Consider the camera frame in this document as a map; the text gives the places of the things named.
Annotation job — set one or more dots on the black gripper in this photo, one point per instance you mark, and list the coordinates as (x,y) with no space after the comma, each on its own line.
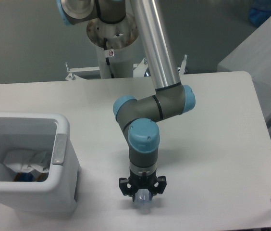
(155,185)

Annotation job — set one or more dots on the clear plastic water bottle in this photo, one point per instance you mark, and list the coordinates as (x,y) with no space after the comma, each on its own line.
(143,201)

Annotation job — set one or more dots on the white plastic wrapper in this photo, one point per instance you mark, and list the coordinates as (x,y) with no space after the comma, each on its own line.
(26,161)

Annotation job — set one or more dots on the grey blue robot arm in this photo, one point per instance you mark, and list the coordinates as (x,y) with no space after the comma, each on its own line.
(138,118)

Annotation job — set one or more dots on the white plastic trash can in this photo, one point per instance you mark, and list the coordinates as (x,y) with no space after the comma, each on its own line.
(40,132)

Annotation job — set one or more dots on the blue yellow box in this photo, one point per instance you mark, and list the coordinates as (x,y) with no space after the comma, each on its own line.
(29,177)

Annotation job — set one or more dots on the grey covered side table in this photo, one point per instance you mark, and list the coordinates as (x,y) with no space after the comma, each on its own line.
(253,55)

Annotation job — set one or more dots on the blue plastic bag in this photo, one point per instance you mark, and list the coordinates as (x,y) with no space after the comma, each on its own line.
(259,12)

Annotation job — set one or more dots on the white right base bracket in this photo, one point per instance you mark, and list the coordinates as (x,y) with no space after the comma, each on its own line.
(183,68)

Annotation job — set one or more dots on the white base bracket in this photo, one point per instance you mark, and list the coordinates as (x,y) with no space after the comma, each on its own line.
(88,73)
(183,68)

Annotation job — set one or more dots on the white left base bracket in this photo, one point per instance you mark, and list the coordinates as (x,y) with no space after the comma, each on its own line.
(88,73)

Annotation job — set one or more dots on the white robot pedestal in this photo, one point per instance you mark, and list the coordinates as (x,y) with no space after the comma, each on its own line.
(114,44)

